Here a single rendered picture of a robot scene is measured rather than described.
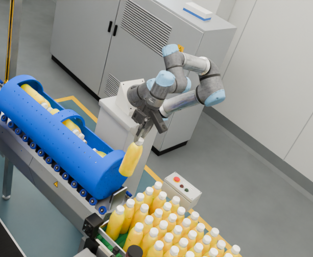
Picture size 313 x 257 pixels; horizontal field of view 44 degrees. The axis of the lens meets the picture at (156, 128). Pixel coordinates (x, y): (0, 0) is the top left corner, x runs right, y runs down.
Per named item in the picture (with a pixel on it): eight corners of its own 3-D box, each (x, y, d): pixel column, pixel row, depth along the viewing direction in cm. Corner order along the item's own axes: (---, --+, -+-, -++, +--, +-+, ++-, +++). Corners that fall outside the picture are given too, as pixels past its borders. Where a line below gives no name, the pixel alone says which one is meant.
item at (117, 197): (119, 200, 214) (124, 184, 207) (122, 203, 213) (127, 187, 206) (106, 208, 207) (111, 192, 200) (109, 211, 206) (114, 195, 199)
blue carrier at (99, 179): (34, 107, 256) (40, 70, 241) (125, 187, 221) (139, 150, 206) (-6, 118, 235) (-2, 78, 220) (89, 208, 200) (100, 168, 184)
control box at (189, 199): (169, 183, 226) (175, 171, 220) (196, 204, 218) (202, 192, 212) (159, 190, 219) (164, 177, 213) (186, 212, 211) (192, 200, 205)
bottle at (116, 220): (120, 233, 199) (128, 209, 188) (114, 243, 193) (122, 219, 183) (108, 227, 200) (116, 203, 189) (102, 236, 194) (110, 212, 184)
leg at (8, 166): (7, 193, 312) (12, 133, 277) (11, 198, 310) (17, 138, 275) (0, 196, 308) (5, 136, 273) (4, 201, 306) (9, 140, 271)
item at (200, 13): (189, 9, 361) (191, 1, 357) (210, 20, 352) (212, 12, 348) (182, 10, 352) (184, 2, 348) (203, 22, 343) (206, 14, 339)
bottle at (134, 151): (124, 178, 184) (138, 148, 175) (116, 168, 188) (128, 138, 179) (135, 174, 190) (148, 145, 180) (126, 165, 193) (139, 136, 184)
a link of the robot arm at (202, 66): (219, 55, 209) (175, 40, 167) (223, 74, 208) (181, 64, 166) (200, 62, 215) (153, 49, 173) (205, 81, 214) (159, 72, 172)
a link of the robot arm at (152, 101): (168, 98, 169) (158, 101, 163) (164, 106, 172) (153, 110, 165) (155, 88, 172) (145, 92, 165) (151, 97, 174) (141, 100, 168)
